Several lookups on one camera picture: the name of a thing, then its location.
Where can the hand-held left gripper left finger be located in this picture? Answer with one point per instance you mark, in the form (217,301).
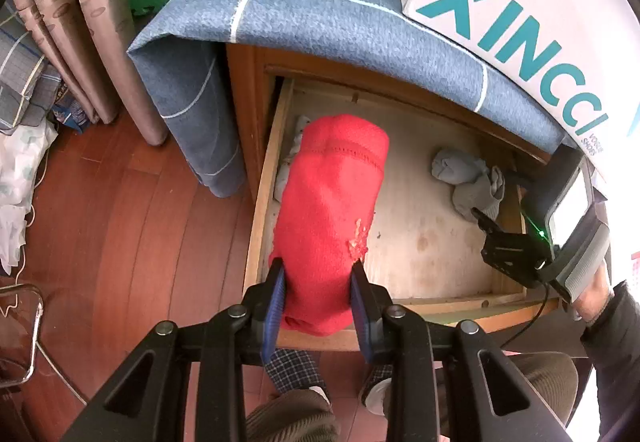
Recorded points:
(275,312)

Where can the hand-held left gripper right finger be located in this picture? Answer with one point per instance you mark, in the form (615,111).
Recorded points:
(362,317)

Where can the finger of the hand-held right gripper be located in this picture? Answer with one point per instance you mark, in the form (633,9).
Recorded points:
(517,180)
(510,252)

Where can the grey garment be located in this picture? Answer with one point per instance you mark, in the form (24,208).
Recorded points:
(465,172)

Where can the wooden drawer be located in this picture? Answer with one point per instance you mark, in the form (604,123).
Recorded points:
(425,242)

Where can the red sock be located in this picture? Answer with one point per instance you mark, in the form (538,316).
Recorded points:
(325,202)

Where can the light blue floral lace garment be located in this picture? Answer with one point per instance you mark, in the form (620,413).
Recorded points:
(297,132)

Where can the person's right forearm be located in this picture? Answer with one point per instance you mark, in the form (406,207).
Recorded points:
(615,362)

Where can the person's right hand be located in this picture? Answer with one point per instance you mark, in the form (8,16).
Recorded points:
(592,297)

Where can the dark plaid slipper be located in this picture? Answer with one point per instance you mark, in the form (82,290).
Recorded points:
(375,379)
(295,369)

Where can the person's left leg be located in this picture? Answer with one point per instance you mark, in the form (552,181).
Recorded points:
(290,417)

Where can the person's leg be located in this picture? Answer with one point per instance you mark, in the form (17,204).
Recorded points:
(540,377)
(290,417)

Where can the person's right leg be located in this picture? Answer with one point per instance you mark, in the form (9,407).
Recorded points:
(540,377)

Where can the blue checked cloth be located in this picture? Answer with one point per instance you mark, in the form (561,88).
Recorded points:
(325,12)

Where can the blue packet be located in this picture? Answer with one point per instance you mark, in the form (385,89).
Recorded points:
(72,115)

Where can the white floral cloth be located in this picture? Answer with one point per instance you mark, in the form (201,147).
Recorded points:
(20,172)

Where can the beige leaf print curtain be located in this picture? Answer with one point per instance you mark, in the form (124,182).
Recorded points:
(100,22)

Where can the grey plaid blanket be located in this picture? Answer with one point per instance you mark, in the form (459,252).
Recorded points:
(20,72)

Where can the chrome tube frame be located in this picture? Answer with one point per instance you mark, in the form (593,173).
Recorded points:
(22,287)

